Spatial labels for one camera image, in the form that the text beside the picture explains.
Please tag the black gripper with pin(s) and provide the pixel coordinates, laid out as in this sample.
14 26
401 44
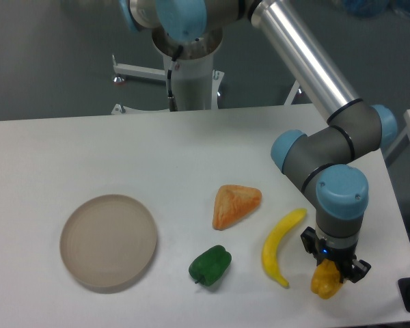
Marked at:
338 250

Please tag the yellow toy pepper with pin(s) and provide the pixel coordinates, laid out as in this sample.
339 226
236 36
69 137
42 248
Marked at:
326 280

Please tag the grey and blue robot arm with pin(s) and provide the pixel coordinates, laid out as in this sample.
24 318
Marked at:
319 165

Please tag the green toy pepper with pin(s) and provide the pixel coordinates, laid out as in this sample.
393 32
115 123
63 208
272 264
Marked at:
210 266

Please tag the beige round plate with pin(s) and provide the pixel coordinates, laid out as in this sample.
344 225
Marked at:
108 243

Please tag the yellow toy banana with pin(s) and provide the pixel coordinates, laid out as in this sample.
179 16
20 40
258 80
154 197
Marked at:
270 249

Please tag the orange triangular toy bread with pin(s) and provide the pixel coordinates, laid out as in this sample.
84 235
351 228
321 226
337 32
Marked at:
233 203

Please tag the blue plastic bag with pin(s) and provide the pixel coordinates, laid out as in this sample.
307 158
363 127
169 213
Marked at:
372 9

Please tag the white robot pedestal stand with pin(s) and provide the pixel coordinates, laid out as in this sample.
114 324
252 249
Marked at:
191 80

